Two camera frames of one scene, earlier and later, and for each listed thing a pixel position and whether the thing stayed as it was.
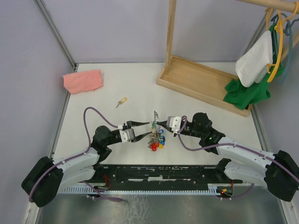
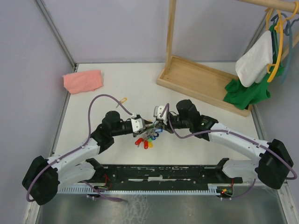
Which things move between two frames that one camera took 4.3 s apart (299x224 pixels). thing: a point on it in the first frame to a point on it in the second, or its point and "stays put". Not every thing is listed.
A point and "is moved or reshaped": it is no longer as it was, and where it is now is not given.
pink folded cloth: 83,81 stays put
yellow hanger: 280,26 stays put
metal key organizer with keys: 155,140 is moved or reshaped
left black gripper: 129,123 to 138,132
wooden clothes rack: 199,81 stays put
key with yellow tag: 122,101 stays put
